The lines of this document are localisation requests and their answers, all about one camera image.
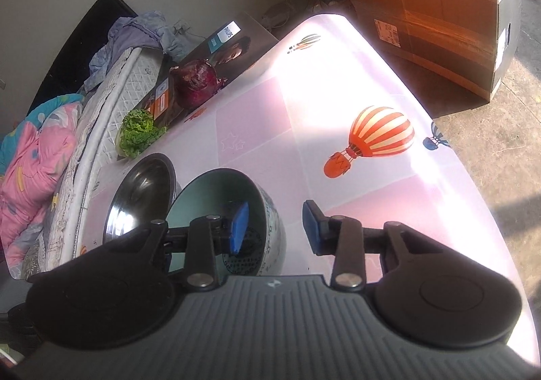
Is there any blue grey clothing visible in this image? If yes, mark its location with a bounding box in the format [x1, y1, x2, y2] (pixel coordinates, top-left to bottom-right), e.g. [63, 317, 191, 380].
[82, 11, 187, 93]

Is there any green ceramic bowl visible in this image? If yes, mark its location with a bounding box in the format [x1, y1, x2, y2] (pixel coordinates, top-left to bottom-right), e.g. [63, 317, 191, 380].
[167, 169, 288, 277]

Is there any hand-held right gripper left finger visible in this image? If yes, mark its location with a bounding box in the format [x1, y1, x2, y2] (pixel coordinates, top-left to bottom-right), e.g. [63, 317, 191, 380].
[127, 200, 251, 293]

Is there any printed appliance box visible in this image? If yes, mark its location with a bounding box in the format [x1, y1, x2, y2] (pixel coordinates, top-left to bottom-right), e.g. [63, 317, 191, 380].
[139, 11, 280, 131]

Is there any large cardboard box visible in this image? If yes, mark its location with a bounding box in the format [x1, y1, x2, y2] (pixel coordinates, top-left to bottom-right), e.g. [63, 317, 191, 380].
[317, 0, 523, 104]

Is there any stainless steel bowl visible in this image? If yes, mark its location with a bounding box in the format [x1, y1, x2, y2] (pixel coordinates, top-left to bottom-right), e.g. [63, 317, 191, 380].
[103, 154, 177, 245]

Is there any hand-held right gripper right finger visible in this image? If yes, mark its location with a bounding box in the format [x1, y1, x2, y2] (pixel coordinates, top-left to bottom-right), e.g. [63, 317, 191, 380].
[302, 200, 442, 291]

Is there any green lettuce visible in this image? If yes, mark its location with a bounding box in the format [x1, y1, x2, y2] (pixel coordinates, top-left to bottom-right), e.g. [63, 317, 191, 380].
[117, 108, 168, 159]

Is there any balloon printed tablecloth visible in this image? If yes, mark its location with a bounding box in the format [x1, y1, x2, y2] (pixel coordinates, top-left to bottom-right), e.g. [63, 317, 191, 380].
[74, 14, 535, 364]

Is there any pink floral blanket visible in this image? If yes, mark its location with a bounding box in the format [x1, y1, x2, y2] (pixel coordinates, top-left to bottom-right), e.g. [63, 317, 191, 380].
[0, 94, 85, 267]

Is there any white quilted mattress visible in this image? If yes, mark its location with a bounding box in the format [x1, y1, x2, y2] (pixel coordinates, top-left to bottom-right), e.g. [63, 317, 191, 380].
[46, 46, 170, 262]

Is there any black headboard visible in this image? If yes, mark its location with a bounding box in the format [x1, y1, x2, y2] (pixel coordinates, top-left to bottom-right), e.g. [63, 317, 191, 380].
[25, 0, 140, 118]

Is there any floral lace bed sheet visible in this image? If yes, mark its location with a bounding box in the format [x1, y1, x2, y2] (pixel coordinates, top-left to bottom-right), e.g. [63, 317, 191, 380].
[23, 80, 104, 279]

